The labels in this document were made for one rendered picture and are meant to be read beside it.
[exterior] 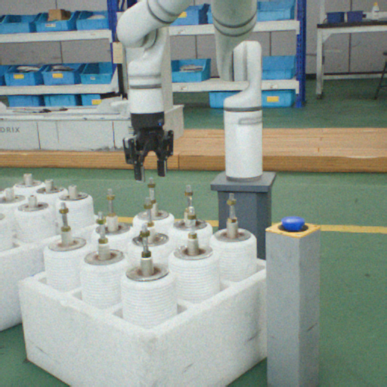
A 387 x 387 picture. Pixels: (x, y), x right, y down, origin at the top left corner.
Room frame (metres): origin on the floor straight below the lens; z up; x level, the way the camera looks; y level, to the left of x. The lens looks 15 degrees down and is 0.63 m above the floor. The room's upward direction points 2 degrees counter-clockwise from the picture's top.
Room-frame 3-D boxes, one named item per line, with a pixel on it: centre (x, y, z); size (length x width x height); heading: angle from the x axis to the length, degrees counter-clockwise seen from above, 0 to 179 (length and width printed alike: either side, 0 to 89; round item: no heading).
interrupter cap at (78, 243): (1.07, 0.26, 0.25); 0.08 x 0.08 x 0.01
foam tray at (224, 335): (1.08, 0.09, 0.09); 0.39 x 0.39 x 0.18; 47
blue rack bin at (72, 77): (6.26, 1.31, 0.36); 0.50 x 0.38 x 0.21; 166
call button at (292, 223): (0.93, -0.17, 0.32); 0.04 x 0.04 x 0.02
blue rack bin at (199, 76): (5.89, -0.01, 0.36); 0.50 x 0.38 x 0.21; 167
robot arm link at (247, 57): (1.38, -0.13, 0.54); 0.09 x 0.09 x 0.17; 84
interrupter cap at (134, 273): (0.91, 0.09, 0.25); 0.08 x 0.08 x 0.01
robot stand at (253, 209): (1.38, -0.13, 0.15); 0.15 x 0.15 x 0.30; 75
